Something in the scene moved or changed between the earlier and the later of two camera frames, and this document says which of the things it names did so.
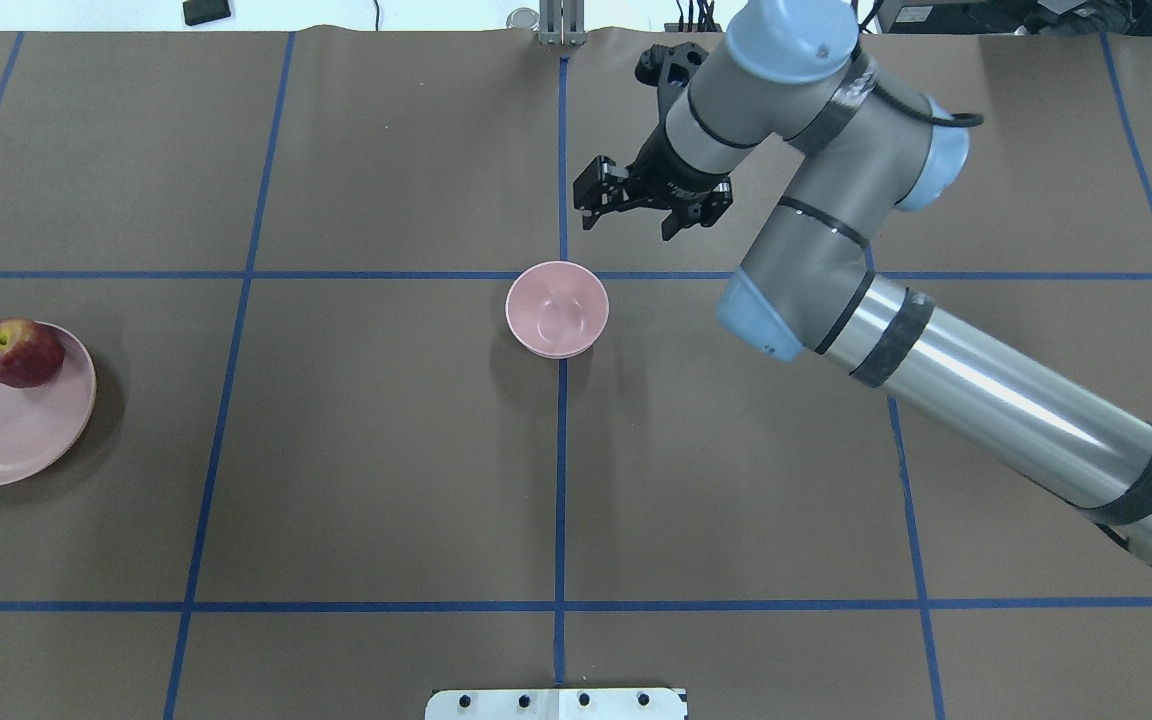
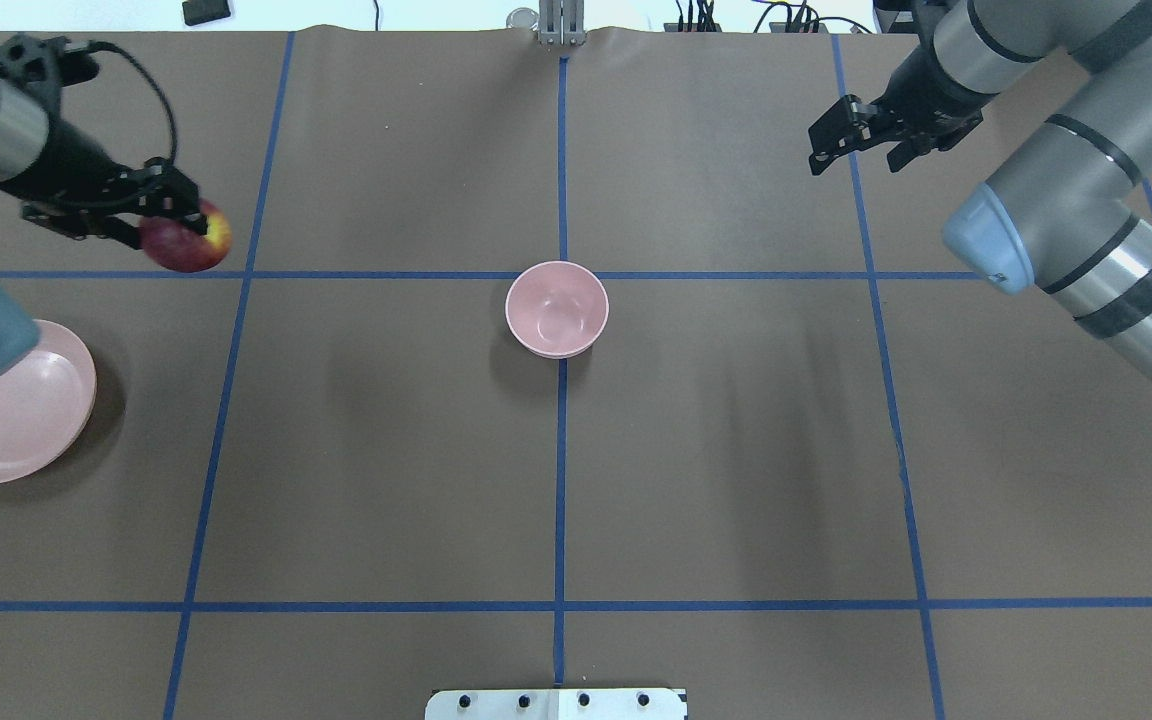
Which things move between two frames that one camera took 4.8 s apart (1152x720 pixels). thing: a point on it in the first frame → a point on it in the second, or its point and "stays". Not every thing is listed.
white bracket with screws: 557,704 stays
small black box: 205,11 stays
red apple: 19,352 → 177,247
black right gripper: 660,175 → 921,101
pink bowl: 557,309 stays
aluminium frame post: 561,22 stays
